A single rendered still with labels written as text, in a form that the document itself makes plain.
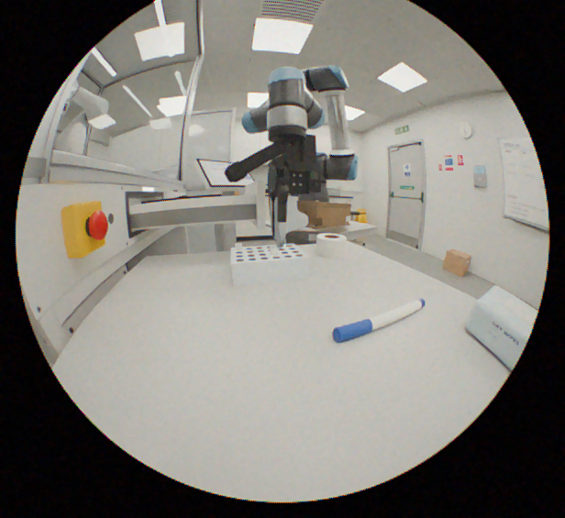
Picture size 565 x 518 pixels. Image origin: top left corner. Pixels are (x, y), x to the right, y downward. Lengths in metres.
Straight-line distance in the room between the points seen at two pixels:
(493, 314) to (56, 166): 0.55
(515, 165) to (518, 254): 1.14
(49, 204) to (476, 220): 3.41
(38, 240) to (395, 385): 0.39
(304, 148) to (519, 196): 2.96
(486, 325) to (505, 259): 2.87
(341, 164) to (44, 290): 0.90
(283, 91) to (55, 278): 0.46
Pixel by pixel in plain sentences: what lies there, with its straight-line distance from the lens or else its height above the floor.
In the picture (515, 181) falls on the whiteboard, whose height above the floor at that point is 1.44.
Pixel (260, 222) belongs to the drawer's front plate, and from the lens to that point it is 0.40.
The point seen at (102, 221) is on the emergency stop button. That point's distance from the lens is 0.28.
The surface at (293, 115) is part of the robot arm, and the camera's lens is 0.33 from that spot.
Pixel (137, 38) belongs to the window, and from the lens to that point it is 0.58.
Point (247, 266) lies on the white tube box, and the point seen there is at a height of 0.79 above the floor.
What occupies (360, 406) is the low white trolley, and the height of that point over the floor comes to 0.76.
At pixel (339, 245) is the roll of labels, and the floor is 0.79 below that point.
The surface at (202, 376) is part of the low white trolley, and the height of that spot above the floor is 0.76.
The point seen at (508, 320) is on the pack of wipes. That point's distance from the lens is 0.24.
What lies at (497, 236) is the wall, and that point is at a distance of 3.10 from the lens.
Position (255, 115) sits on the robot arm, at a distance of 0.50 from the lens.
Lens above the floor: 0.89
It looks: 13 degrees down
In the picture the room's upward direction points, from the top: straight up
